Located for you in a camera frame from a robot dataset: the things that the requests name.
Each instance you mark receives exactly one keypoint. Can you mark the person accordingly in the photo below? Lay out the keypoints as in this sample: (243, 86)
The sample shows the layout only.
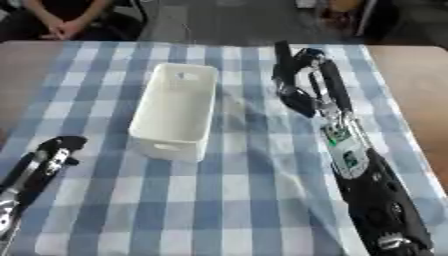
(61, 16)

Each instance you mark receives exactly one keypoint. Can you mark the white plastic box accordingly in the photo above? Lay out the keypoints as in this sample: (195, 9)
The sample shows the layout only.
(175, 111)

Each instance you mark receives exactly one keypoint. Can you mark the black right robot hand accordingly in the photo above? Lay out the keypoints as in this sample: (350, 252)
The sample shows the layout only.
(303, 93)

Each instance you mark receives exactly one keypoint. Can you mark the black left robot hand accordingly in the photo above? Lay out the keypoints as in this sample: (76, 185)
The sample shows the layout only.
(36, 166)

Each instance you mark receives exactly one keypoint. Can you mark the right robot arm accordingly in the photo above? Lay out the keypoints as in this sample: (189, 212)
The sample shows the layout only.
(367, 180)

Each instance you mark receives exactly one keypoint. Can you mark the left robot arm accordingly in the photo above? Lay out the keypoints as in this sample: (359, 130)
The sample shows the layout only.
(6, 220)

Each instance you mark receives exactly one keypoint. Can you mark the black chair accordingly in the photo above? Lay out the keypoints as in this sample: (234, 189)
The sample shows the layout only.
(131, 16)

